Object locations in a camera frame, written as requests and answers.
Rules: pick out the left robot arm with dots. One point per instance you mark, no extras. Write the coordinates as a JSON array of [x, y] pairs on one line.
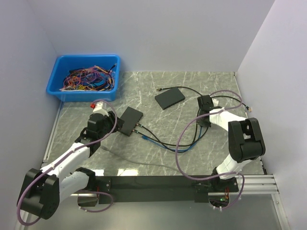
[[44, 189]]

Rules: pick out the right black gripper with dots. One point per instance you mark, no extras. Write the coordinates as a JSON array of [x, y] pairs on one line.
[[200, 122]]

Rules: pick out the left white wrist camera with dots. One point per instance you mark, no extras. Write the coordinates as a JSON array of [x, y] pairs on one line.
[[99, 108]]

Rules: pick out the aluminium frame rail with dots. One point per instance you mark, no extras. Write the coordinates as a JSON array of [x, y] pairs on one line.
[[248, 185]]

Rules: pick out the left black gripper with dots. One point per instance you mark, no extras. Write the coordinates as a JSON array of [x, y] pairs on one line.
[[112, 119]]

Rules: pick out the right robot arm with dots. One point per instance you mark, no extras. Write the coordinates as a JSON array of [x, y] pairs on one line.
[[245, 141]]

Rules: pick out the black network switch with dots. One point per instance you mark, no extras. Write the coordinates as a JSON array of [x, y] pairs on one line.
[[169, 98], [130, 117]]

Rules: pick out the blue plastic bin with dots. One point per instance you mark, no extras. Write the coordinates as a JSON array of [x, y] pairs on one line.
[[85, 78]]

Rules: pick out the black base crossbar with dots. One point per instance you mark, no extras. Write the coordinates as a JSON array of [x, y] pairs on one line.
[[163, 188]]

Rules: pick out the black cable gold plug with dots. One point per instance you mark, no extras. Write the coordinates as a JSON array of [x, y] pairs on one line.
[[198, 135]]

